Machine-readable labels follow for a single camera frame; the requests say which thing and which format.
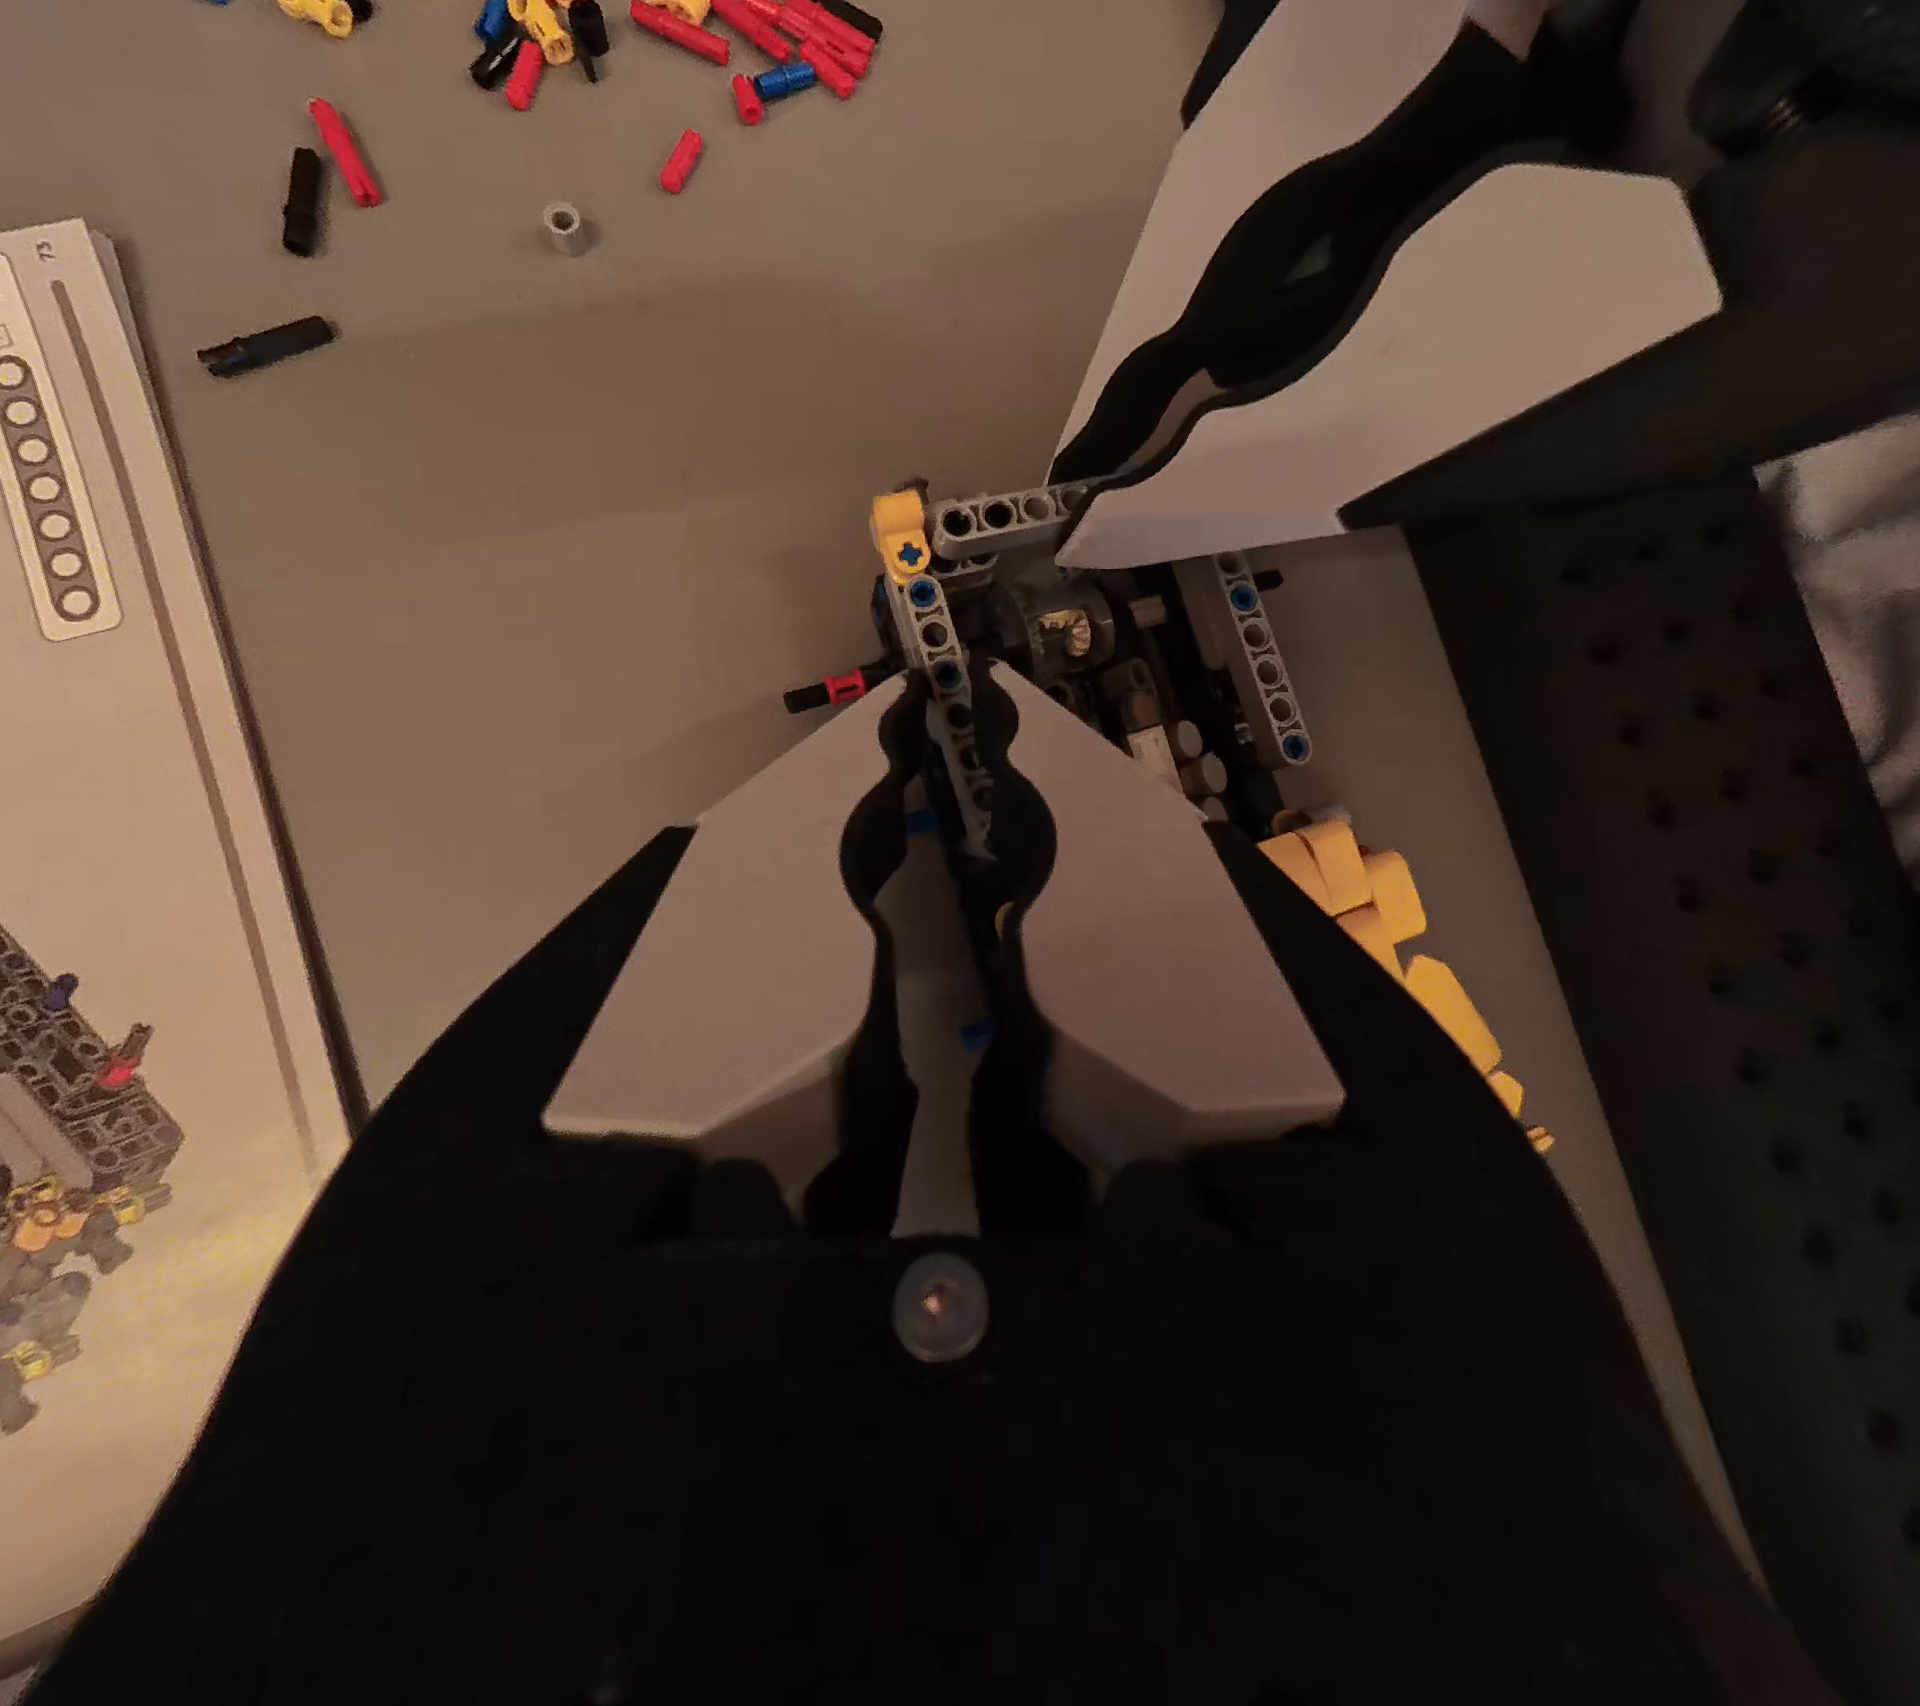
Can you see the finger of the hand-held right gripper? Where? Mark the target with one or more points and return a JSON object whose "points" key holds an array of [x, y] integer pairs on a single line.
{"points": [[1319, 11], [1471, 341]]}

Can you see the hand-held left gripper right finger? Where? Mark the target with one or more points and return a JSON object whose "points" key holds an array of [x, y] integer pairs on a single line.
{"points": [[1154, 971]]}

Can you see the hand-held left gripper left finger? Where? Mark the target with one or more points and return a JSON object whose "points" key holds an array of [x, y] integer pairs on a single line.
{"points": [[748, 971]]}

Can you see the partly built toy car model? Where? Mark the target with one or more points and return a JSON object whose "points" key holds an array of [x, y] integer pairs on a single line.
{"points": [[1245, 641]]}

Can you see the grey desk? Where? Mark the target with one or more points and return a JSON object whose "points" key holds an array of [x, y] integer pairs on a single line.
{"points": [[602, 460]]}

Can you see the black dimpled armrest pad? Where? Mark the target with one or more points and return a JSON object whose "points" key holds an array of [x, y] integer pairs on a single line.
{"points": [[1727, 986]]}

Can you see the open instruction booklet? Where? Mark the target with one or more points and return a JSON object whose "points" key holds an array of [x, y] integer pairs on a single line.
{"points": [[122, 762]]}

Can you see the light grey bush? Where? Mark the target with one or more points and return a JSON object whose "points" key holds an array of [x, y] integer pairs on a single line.
{"points": [[566, 230]]}

